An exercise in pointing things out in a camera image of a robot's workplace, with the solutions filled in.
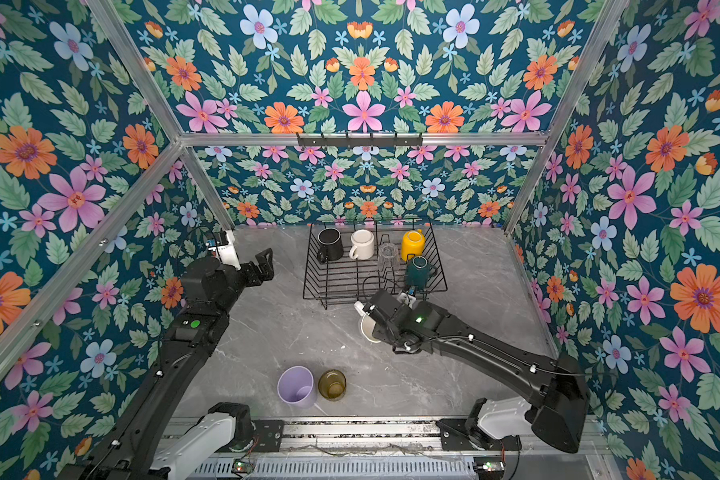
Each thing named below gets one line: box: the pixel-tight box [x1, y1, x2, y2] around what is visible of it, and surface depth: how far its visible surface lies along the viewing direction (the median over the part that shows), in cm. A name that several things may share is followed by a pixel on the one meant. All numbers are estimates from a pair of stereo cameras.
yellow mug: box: [401, 229, 426, 262], surface depth 103 cm
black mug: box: [318, 227, 344, 263], surface depth 103 cm
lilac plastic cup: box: [277, 365, 316, 409], surface depth 74 cm
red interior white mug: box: [349, 229, 374, 260], surface depth 106 cm
